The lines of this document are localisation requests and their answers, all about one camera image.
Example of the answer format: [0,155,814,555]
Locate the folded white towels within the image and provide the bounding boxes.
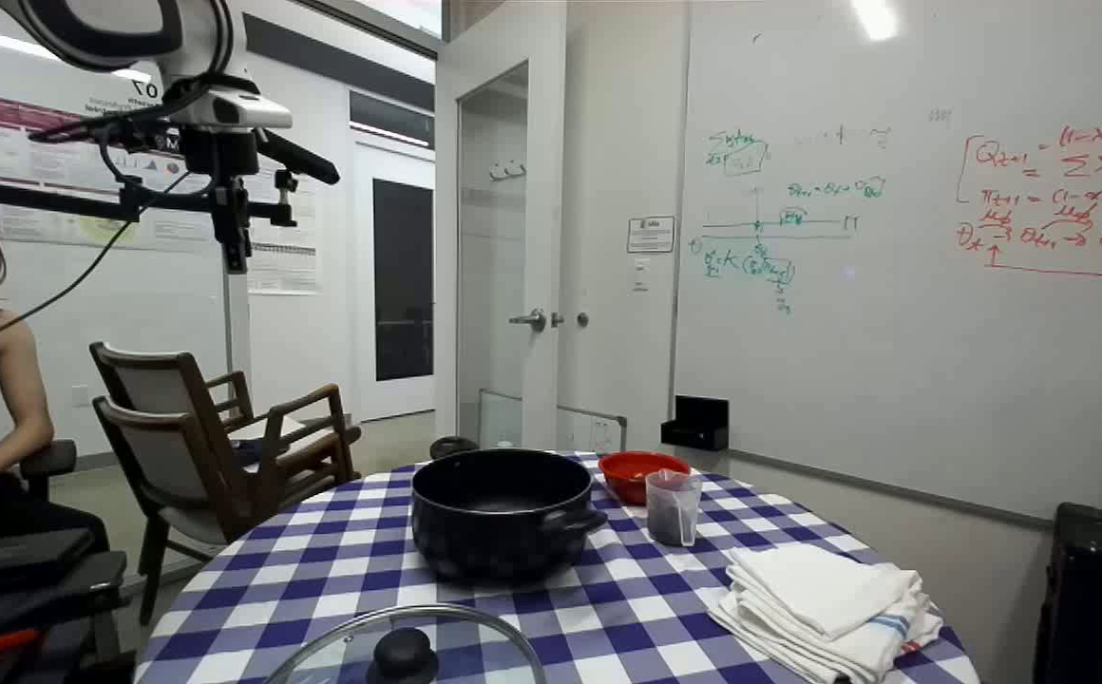
[705,539,947,684]

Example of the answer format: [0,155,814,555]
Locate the white door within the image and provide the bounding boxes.
[438,21,569,449]

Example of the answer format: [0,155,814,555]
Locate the whiteboard with writing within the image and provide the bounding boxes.
[669,0,1102,525]

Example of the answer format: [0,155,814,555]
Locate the blue white checkered tablecloth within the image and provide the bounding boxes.
[130,453,983,684]

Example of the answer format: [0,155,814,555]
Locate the black office chair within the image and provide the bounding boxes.
[15,438,110,547]

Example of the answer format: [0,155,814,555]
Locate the red bowl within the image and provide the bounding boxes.
[596,449,695,510]

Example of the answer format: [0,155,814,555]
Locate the small white wall sign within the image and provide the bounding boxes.
[623,211,680,257]

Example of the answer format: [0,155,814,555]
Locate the black horizontal boom bar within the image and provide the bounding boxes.
[0,169,305,234]

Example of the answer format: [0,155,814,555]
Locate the silver door handle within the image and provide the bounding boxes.
[505,305,550,338]

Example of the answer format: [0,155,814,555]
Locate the black cable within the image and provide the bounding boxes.
[0,131,140,358]

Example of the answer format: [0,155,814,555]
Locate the black cooking pot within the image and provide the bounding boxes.
[409,433,610,590]

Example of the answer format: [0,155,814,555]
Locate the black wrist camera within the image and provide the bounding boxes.
[28,107,341,188]

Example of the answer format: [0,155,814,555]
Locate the woman in grey top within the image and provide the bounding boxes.
[0,187,61,547]

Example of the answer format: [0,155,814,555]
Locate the clear plastic cup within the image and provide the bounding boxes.
[642,466,705,550]

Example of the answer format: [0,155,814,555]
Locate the glass lid black knob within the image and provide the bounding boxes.
[263,602,546,684]

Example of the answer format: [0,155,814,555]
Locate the black box on whiteboard ledge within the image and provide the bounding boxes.
[657,391,732,454]

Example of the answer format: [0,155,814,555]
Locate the wooden chair grey cushion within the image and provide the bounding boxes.
[88,338,365,510]
[92,382,365,628]

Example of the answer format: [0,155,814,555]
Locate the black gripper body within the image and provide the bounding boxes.
[161,70,295,187]

